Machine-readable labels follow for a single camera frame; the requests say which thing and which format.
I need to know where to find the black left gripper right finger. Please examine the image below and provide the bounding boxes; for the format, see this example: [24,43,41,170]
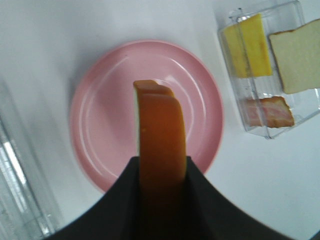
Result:
[185,155,313,240]

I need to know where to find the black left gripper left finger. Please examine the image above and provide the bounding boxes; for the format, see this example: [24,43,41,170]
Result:
[46,156,140,240]

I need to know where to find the bread slice from tray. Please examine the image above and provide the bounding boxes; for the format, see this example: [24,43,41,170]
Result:
[133,80,187,193]

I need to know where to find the pink bacon strip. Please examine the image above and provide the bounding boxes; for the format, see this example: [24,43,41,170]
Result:
[240,96,295,128]

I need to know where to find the left clear plastic tray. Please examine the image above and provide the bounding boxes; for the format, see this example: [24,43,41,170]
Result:
[0,82,61,238]

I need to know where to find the clear plastic tray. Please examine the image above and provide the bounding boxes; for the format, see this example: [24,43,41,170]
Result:
[0,82,61,238]
[218,0,320,139]

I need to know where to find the pink round plate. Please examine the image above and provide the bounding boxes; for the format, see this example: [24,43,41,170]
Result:
[69,39,224,192]

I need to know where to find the yellow cheese slice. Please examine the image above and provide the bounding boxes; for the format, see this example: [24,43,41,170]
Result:
[223,13,273,78]

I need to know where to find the bread slice in right tray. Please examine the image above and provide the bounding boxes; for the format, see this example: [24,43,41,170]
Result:
[268,19,320,94]

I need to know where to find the right clear plastic tray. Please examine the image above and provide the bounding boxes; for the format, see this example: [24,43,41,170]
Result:
[218,0,320,139]

